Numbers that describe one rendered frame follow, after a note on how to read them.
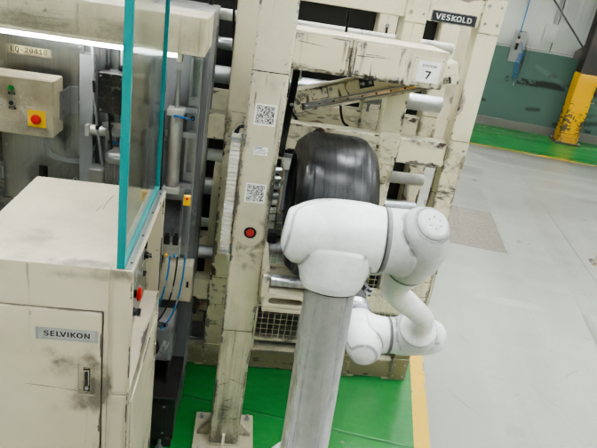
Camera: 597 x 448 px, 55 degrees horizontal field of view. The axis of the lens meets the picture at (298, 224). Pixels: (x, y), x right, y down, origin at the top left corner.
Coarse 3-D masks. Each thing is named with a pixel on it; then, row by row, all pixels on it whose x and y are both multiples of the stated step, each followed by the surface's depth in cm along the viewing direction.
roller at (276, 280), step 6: (276, 276) 217; (282, 276) 217; (288, 276) 218; (294, 276) 218; (270, 282) 217; (276, 282) 216; (282, 282) 216; (288, 282) 217; (294, 282) 217; (300, 282) 217; (300, 288) 219
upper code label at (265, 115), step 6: (258, 108) 197; (264, 108) 197; (270, 108) 197; (276, 108) 197; (258, 114) 198; (264, 114) 198; (270, 114) 198; (258, 120) 199; (264, 120) 199; (270, 120) 199
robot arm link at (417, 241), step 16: (416, 208) 108; (432, 208) 108; (400, 224) 108; (416, 224) 105; (432, 224) 105; (448, 224) 106; (400, 240) 107; (416, 240) 105; (432, 240) 105; (448, 240) 106; (384, 256) 107; (400, 256) 107; (416, 256) 107; (432, 256) 107; (384, 272) 111; (400, 272) 111; (416, 272) 112; (432, 272) 113
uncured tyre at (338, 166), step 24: (312, 144) 204; (336, 144) 205; (360, 144) 208; (312, 168) 197; (336, 168) 197; (360, 168) 199; (288, 192) 240; (312, 192) 194; (336, 192) 195; (360, 192) 196; (288, 264) 213
